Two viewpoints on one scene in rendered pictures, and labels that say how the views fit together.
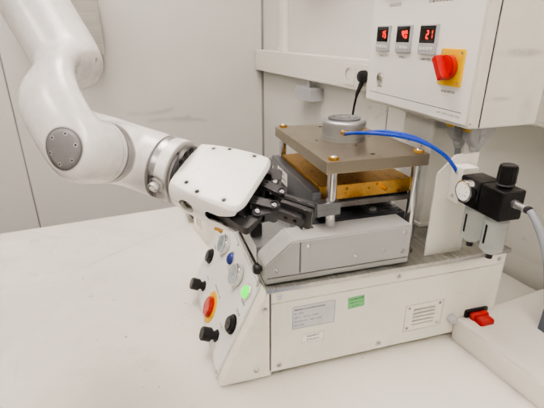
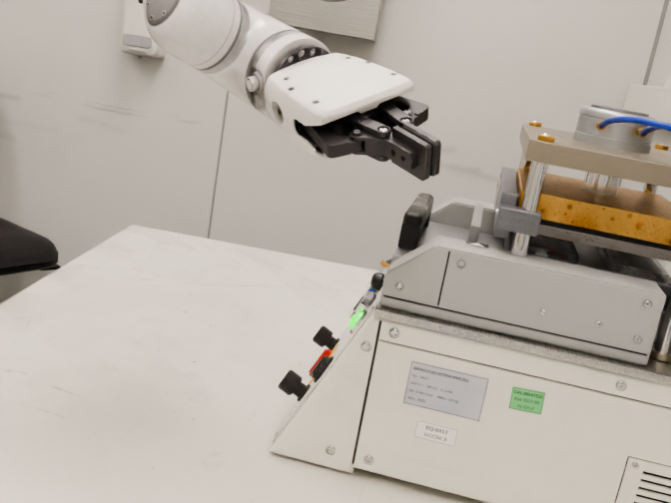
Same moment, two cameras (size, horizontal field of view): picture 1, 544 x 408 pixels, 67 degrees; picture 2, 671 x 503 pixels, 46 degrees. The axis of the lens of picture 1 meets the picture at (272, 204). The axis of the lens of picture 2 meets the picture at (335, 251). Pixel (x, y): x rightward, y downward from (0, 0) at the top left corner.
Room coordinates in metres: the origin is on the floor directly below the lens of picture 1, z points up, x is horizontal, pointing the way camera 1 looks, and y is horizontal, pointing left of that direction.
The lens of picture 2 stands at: (-0.13, -0.26, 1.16)
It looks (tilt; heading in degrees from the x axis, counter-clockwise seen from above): 14 degrees down; 26
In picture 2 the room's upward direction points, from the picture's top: 10 degrees clockwise
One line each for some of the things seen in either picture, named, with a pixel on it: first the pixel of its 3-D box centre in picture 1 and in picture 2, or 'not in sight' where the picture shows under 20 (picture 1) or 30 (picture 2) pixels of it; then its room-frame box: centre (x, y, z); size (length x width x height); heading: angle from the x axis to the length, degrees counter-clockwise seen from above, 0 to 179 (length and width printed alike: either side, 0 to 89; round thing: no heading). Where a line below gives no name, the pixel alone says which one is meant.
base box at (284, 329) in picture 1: (334, 271); (543, 385); (0.73, -0.13, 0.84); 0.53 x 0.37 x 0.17; 106
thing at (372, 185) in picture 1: (342, 162); (600, 186); (0.74, -0.13, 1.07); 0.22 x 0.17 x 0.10; 16
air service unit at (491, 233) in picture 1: (482, 206); not in sight; (0.57, -0.32, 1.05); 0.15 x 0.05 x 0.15; 16
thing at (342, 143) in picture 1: (362, 153); (637, 177); (0.74, -0.17, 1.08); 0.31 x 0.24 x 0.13; 16
